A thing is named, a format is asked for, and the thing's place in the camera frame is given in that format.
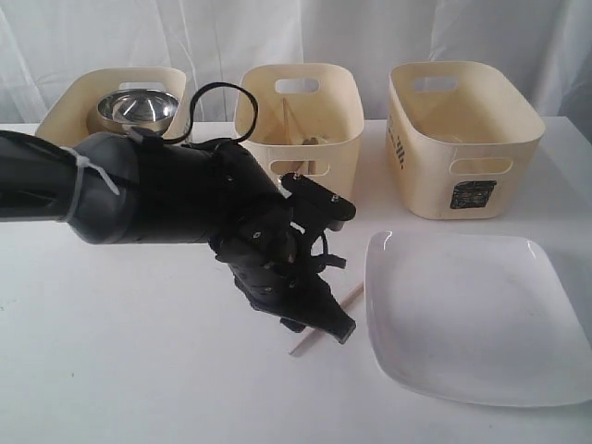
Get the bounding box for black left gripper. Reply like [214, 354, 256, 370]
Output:
[210, 212, 357, 345]

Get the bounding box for wooden chopstick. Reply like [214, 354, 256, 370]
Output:
[288, 282, 364, 357]
[281, 98, 305, 145]

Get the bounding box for stainless steel bowl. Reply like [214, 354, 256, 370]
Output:
[95, 89, 179, 135]

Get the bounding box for steel table knife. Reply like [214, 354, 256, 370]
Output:
[272, 160, 316, 176]

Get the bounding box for steel spoon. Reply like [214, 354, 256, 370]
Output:
[302, 136, 327, 145]

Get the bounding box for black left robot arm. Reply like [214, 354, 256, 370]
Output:
[1, 130, 356, 342]

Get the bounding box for white square plate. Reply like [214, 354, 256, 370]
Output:
[364, 231, 591, 408]

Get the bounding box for cream bin with triangle mark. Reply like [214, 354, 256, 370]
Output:
[240, 63, 364, 199]

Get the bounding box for cream bin with square mark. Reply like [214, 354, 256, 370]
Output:
[386, 61, 545, 220]

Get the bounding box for cream bin with circle mark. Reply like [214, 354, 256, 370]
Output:
[35, 67, 190, 147]

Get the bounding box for white backdrop curtain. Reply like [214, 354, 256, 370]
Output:
[1, 1, 591, 132]

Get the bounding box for black camera cable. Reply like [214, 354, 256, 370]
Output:
[161, 82, 260, 144]

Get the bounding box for white cable tie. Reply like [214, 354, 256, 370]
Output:
[59, 146, 121, 223]

